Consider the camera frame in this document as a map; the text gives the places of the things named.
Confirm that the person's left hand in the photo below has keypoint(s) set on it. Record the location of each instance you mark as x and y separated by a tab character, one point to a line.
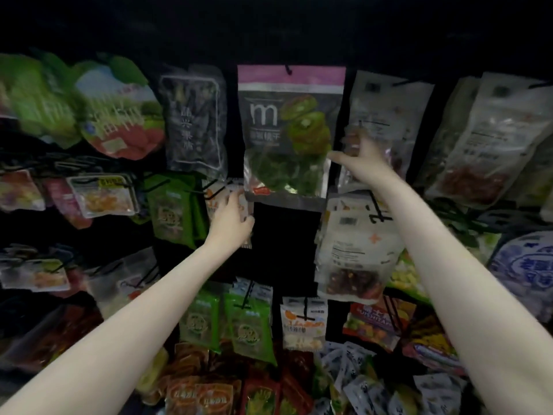
229	229

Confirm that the person's right hand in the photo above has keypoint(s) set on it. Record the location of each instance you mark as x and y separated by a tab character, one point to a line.
367	166

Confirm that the green snack pouch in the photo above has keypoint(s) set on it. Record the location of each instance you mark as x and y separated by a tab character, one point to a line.
250	328
173	211
200	322

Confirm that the row of small white pouches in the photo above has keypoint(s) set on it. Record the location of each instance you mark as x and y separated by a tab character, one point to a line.
250	288

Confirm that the clear dark-fruit snack bag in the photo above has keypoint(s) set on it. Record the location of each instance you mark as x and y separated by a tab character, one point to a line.
389	108

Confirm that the white dried fruit pouch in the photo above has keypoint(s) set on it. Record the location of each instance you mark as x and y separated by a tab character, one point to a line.
354	246

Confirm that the kiwi slices pouch pink top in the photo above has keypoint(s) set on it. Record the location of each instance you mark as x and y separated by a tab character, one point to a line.
289	125

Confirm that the green yellow-fruit snack bag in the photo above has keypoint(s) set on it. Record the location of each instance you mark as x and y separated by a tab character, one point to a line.
415	272

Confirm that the white red-label snack bag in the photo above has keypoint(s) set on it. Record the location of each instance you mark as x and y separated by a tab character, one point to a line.
121	285

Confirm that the clear yellow-label candy bag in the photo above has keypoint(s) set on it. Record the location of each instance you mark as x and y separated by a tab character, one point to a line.
104	194

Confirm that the colourful fruit candy snack bag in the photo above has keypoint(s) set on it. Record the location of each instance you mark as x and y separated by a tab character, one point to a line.
376	322

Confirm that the row of red orange pouches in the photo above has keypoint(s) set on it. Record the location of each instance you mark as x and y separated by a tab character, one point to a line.
225	389

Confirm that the blue white yogurt candy bag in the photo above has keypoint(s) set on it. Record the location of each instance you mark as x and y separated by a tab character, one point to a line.
527	272

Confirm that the row of small clear pouches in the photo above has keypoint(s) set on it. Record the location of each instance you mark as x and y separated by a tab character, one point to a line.
39	270

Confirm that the row of white blue pouches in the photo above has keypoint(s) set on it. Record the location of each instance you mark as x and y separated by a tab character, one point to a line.
380	384

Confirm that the person's right forearm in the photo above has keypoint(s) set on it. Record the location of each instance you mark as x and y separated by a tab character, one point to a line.
475	281

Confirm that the person's left forearm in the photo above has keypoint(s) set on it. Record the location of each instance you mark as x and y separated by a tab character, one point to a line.
112	341

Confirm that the clear tray of red candies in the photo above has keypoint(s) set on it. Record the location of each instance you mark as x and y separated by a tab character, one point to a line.
47	337

